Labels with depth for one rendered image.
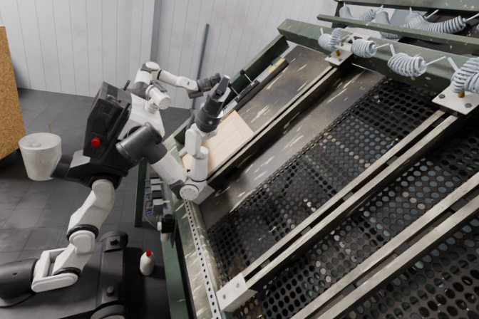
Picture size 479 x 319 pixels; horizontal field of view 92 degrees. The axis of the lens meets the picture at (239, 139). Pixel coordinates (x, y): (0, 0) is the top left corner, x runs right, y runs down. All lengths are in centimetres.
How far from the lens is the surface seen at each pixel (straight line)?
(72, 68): 468
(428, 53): 116
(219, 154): 138
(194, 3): 435
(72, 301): 189
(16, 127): 317
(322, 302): 83
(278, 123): 118
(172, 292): 185
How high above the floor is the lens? 182
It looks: 27 degrees down
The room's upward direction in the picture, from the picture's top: 17 degrees clockwise
